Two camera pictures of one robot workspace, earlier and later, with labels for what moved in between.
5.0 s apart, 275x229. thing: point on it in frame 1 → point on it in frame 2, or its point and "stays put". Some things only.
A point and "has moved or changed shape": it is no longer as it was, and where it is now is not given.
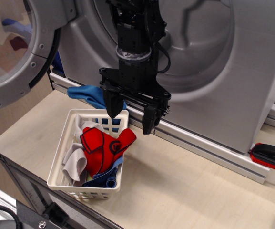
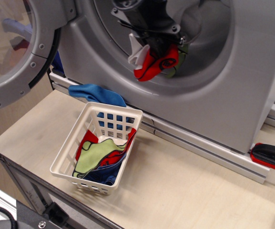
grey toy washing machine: x=226 y=58 stays put
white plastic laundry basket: x=88 y=161 has moved or changed shape
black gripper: x=137 y=81 → x=151 y=22
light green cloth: x=89 y=178 → x=91 y=153
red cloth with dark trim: x=101 y=150 → x=152 y=67
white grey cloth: x=76 y=160 has moved or changed shape
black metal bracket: x=28 y=218 stays put
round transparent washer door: x=21 y=39 stays put
